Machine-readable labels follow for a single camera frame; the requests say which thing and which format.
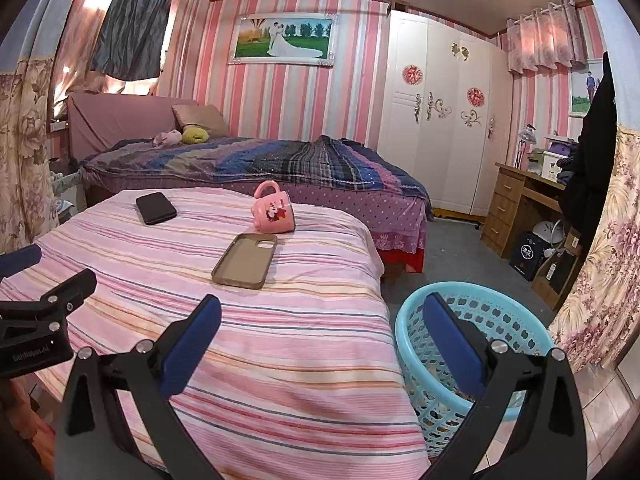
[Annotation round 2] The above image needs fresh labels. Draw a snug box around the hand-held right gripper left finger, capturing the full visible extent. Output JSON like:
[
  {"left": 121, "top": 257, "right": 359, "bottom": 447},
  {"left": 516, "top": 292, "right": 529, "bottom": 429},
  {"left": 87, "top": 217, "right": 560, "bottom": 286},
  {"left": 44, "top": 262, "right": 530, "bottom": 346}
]
[{"left": 54, "top": 294, "right": 223, "bottom": 480}]

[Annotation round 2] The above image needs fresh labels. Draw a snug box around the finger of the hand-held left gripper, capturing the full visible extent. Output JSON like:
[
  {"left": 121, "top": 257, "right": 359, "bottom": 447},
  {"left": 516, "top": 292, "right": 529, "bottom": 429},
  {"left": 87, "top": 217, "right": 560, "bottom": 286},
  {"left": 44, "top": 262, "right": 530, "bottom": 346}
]
[
  {"left": 0, "top": 244, "right": 43, "bottom": 278},
  {"left": 0, "top": 267, "right": 98, "bottom": 343}
]

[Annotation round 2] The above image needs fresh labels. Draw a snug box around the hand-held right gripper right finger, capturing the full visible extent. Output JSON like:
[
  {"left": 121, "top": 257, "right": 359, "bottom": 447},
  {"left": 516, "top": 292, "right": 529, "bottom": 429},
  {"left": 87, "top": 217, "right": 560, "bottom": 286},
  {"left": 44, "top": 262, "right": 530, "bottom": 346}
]
[{"left": 422, "top": 292, "right": 587, "bottom": 480}]

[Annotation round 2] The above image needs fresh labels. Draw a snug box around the light blue plastic basket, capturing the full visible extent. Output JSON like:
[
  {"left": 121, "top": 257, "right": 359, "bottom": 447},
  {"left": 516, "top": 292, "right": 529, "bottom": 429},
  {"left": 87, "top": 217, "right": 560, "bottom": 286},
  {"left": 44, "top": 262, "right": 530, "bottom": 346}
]
[{"left": 395, "top": 281, "right": 556, "bottom": 443}]

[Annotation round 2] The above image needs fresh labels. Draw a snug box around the pink striped bedsheet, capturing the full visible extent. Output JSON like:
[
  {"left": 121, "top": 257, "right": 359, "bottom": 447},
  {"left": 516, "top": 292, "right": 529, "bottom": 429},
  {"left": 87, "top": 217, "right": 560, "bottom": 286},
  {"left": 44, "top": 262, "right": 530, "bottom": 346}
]
[{"left": 0, "top": 187, "right": 431, "bottom": 480}]

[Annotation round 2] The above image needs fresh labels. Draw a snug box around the beige phone case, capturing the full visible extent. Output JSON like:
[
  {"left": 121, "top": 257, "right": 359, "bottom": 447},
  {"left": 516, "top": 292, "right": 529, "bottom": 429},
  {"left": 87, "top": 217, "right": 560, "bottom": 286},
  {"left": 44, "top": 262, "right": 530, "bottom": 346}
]
[{"left": 211, "top": 232, "right": 278, "bottom": 290}]

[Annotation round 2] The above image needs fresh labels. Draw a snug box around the floral curtain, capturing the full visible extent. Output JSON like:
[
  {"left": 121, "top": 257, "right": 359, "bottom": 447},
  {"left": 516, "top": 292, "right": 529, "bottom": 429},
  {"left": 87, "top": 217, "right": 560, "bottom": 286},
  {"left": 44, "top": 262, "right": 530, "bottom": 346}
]
[
  {"left": 0, "top": 55, "right": 56, "bottom": 256},
  {"left": 547, "top": 122, "right": 640, "bottom": 373}
]

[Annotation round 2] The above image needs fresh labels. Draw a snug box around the red bed skirt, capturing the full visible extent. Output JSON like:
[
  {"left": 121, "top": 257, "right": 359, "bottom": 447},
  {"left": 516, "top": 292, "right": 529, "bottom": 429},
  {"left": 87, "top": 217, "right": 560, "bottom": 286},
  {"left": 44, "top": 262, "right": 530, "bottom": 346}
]
[{"left": 382, "top": 247, "right": 426, "bottom": 273}]

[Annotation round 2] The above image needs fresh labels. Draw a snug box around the black gift bag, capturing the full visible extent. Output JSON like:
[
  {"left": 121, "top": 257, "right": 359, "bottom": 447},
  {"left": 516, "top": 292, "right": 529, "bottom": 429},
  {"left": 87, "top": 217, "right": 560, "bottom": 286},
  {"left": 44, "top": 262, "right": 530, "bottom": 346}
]
[{"left": 509, "top": 230, "right": 546, "bottom": 281}]

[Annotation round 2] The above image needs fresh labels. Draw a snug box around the black phone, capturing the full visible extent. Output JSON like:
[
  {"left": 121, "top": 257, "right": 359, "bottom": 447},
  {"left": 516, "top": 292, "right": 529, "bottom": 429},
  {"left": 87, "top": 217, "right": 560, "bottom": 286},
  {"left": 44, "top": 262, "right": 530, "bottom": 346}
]
[{"left": 135, "top": 191, "right": 178, "bottom": 226}]

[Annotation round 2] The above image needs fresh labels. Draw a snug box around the black carton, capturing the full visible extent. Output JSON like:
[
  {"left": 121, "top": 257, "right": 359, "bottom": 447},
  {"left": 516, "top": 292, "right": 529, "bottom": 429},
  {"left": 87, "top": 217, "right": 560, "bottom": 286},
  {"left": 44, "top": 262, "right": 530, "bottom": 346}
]
[{"left": 547, "top": 250, "right": 576, "bottom": 293}]

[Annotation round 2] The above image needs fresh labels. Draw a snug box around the wooden desk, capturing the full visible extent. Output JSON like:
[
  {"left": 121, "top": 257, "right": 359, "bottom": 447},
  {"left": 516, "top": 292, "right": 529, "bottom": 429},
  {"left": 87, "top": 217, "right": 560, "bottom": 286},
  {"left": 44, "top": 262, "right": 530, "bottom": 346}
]
[{"left": 481, "top": 161, "right": 581, "bottom": 311}]

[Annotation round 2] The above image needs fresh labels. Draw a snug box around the white round appliance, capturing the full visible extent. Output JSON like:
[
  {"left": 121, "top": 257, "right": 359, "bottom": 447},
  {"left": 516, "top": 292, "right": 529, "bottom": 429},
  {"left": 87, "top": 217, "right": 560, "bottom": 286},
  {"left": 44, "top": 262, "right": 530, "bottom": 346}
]
[{"left": 531, "top": 219, "right": 566, "bottom": 243}]

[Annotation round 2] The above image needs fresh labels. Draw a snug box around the pink cartoon mug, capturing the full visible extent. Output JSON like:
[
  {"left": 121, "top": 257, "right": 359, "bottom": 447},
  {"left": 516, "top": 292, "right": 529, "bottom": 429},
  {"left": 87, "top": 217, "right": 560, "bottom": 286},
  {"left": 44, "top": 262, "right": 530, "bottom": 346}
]
[{"left": 251, "top": 181, "right": 296, "bottom": 233}]

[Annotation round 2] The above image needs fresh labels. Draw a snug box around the purple dotted bedsheet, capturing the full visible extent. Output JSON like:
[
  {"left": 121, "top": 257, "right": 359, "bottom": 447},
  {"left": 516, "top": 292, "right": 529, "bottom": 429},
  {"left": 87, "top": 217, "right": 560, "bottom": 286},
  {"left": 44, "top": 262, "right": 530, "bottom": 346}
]
[{"left": 220, "top": 180, "right": 435, "bottom": 256}]

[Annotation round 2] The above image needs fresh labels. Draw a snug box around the mauve bed headboard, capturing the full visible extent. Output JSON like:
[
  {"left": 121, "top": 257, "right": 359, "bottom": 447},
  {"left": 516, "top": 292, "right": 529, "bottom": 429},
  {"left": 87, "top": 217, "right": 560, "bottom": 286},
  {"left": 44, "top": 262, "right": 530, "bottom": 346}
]
[{"left": 66, "top": 92, "right": 201, "bottom": 163}]

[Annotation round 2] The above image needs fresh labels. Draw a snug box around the white wardrobe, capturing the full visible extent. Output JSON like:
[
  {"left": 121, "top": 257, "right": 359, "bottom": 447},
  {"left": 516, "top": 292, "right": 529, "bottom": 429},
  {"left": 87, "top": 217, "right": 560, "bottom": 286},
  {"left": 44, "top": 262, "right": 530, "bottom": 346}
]
[{"left": 377, "top": 10, "right": 513, "bottom": 217}]

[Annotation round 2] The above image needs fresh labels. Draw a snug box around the plaid purple blanket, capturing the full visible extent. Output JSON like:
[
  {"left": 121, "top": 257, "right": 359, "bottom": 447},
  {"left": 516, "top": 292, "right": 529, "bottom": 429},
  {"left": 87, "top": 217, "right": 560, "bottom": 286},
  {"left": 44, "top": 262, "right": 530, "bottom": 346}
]
[{"left": 80, "top": 135, "right": 435, "bottom": 211}]

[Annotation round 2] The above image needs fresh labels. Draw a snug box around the white storage box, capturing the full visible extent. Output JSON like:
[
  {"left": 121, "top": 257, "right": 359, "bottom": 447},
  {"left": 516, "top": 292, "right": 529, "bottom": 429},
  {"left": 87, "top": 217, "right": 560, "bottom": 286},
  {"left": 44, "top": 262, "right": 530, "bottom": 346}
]
[{"left": 527, "top": 149, "right": 571, "bottom": 181}]

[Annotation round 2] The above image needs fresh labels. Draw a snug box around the pink sheer curtain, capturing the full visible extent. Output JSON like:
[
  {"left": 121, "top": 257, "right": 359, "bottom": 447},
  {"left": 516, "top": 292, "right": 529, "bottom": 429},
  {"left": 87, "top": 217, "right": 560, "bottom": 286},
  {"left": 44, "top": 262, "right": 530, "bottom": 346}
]
[{"left": 50, "top": 0, "right": 121, "bottom": 106}]

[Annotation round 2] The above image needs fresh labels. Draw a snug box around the black hanging coat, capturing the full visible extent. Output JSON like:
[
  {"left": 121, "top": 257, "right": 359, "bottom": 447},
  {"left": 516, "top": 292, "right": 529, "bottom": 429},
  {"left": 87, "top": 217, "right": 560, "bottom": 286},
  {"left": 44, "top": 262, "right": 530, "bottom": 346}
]
[{"left": 557, "top": 51, "right": 617, "bottom": 233}]

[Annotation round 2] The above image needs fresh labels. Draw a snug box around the beige pillow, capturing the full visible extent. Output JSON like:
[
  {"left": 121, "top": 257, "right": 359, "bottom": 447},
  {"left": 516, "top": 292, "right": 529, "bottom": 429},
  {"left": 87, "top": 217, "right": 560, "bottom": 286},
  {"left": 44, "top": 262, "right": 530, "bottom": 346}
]
[{"left": 171, "top": 104, "right": 231, "bottom": 137}]

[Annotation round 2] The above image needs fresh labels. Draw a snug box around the silver desk lamp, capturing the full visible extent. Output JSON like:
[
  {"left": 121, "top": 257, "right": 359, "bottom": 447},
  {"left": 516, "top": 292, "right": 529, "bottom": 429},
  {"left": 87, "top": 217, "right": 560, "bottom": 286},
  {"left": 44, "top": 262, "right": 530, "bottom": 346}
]
[{"left": 515, "top": 124, "right": 537, "bottom": 170}]

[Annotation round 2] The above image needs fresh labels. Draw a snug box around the dark grey curtain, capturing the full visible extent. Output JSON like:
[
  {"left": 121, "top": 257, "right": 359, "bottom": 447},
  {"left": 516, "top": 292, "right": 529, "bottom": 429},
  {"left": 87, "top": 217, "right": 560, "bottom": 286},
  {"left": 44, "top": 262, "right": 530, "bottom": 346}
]
[{"left": 89, "top": 0, "right": 176, "bottom": 82}]

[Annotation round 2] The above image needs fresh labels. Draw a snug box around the pink eyelet curtain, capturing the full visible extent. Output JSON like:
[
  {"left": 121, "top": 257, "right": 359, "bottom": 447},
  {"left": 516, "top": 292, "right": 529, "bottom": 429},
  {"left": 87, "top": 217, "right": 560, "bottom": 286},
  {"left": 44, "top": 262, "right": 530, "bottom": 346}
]
[{"left": 506, "top": 0, "right": 588, "bottom": 75}]

